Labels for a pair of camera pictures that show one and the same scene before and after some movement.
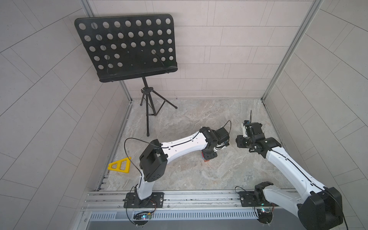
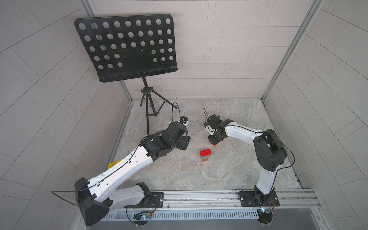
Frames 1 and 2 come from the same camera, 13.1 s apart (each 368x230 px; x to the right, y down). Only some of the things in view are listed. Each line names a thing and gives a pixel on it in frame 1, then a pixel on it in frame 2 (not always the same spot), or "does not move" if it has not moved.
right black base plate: x=247 y=200 does not move
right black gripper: x=238 y=139 -> x=212 y=141
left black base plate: x=155 y=200 does not move
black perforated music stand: x=122 y=48 does not move
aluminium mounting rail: x=228 y=201 does not move
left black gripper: x=209 y=156 -> x=184 y=142
